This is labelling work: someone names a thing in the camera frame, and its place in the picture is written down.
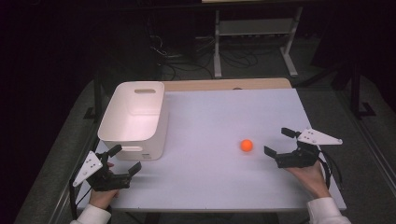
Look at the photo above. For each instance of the white plastic bin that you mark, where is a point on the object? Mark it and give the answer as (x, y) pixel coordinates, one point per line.
(137, 124)

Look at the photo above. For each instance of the white metal stand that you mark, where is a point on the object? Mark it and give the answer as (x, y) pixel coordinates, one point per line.
(255, 27)

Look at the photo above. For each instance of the person's right hand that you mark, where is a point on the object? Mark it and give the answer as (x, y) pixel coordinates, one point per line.
(311, 180)

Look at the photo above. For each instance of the wooden table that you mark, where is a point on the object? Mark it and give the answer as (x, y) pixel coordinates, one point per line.
(224, 84)

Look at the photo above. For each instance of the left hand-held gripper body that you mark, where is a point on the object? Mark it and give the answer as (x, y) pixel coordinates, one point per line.
(107, 183)

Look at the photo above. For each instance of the orange ball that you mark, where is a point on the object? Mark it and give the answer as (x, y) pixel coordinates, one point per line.
(246, 145)

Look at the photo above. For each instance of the black metal stand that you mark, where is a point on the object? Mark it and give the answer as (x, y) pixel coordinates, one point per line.
(355, 93)
(98, 99)

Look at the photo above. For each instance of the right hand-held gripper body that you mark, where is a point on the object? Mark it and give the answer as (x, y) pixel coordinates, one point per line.
(299, 158)

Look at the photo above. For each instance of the person's left hand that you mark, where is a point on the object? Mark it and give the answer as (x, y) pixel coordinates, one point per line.
(102, 198)

